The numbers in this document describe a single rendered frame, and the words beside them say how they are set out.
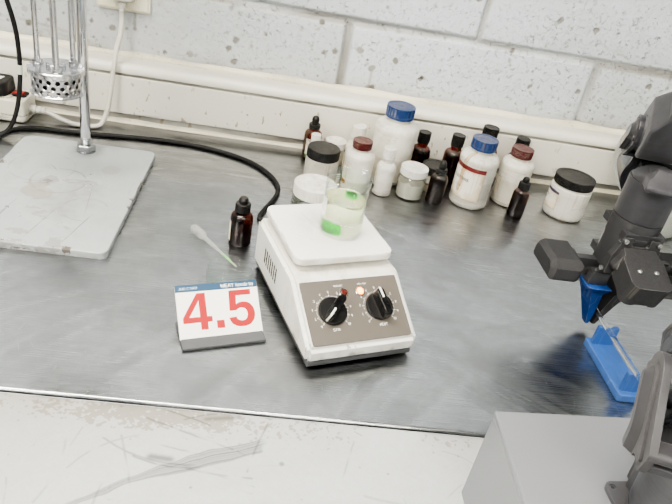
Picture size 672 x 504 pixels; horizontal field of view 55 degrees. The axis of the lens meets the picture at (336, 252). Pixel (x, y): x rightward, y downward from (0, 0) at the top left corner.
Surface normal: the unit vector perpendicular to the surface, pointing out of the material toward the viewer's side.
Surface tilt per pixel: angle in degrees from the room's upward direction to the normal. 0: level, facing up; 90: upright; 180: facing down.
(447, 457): 0
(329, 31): 90
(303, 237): 0
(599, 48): 90
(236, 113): 90
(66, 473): 0
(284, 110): 90
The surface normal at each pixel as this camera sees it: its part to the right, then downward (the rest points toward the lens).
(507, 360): 0.17, -0.84
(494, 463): -0.99, -0.12
